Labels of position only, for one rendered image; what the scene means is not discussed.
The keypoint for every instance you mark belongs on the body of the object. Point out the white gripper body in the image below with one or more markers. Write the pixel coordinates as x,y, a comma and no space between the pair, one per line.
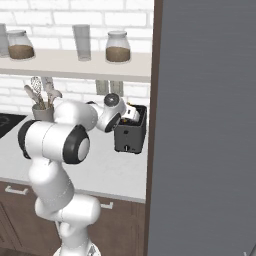
134,113

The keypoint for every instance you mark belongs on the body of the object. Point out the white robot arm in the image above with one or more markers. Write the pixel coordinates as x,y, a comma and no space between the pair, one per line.
50,140

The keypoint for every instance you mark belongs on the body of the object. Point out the bread slice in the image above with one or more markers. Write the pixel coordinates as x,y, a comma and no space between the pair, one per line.
129,104

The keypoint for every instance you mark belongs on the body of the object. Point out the dark grey toaster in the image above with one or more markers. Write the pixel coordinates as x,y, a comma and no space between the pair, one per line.
130,136

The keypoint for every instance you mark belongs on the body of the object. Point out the brown side panel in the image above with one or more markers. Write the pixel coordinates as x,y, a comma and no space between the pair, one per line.
154,100

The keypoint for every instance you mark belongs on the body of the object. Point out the glass jar with brown filling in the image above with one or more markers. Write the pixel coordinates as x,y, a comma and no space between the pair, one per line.
21,46
118,50

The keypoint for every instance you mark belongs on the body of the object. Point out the grey fridge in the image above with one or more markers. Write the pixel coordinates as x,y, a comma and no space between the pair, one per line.
206,133

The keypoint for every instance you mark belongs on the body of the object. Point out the wooden spatula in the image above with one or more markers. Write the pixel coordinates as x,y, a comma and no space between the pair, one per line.
52,94

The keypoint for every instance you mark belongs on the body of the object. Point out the grey utensil pot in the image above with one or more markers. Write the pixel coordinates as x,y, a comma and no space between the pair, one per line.
42,113

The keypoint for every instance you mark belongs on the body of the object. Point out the brown drawer front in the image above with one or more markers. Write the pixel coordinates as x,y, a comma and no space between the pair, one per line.
123,213
16,198

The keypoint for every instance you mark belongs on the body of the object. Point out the slotted spoon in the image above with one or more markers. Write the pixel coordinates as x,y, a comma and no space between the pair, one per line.
36,86

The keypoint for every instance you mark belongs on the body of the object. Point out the wooden spoon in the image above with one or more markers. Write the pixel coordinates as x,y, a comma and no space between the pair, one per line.
30,92

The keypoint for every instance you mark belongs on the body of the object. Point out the black hob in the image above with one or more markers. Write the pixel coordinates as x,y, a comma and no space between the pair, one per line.
8,122

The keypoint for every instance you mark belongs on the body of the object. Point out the brown cupboard door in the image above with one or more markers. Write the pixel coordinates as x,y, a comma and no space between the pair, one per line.
20,230

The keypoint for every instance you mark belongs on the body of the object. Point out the grey wall socket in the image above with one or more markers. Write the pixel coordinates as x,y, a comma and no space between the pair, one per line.
102,87
117,88

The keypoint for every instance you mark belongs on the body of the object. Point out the pale wall shelf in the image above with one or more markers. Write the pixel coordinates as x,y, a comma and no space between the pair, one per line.
66,66

